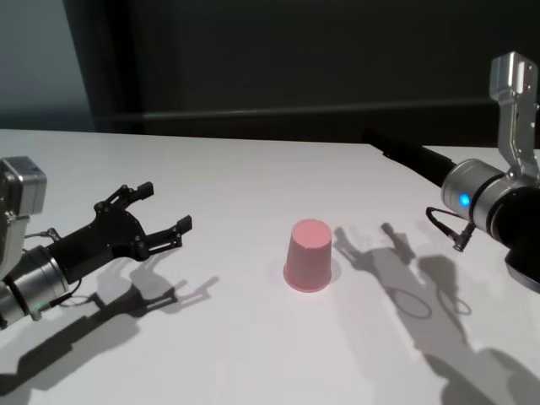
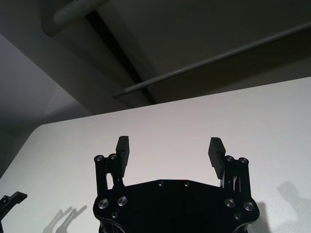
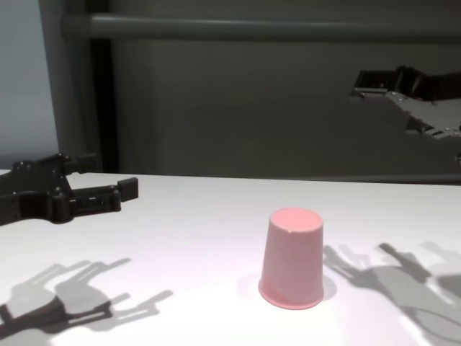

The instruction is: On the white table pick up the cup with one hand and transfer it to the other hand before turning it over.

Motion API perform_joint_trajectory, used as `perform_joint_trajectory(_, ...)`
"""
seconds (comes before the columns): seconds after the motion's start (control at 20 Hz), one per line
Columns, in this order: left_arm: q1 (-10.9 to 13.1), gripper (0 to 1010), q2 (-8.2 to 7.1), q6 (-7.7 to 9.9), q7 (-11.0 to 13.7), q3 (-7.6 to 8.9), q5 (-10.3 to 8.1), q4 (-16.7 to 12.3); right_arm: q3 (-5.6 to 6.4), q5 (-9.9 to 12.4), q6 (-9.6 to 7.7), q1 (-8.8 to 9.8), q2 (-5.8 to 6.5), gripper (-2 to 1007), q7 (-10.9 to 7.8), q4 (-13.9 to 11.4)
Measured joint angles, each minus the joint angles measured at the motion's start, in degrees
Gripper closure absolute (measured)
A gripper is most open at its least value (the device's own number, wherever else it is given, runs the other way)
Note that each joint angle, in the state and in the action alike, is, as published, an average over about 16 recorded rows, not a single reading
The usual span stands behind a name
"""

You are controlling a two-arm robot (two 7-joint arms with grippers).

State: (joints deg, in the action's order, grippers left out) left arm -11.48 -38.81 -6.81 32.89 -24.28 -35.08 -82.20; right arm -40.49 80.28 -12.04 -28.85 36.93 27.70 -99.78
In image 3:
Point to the grey vertical frame pillar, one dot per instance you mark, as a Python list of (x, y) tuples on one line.
[(65, 90)]

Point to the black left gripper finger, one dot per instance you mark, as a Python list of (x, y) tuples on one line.
[(93, 202), (79, 162)]

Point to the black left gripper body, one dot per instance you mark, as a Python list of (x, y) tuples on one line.
[(32, 191)]

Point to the black vertical post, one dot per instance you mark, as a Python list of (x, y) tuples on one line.
[(104, 108)]

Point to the pink plastic cup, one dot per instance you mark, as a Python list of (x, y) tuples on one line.
[(291, 263)]

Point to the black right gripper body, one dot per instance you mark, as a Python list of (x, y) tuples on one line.
[(432, 144)]

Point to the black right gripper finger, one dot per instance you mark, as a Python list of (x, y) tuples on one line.
[(407, 81), (374, 94)]

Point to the grey horizontal rail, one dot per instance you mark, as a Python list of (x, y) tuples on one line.
[(252, 26)]

